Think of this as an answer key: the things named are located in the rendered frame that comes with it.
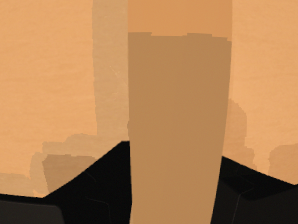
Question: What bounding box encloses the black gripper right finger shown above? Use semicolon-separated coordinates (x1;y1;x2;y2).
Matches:
210;155;298;224

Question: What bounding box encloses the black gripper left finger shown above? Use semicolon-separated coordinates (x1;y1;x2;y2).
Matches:
0;141;132;224

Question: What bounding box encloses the long wooden rail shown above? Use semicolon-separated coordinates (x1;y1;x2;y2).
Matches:
128;0;233;224

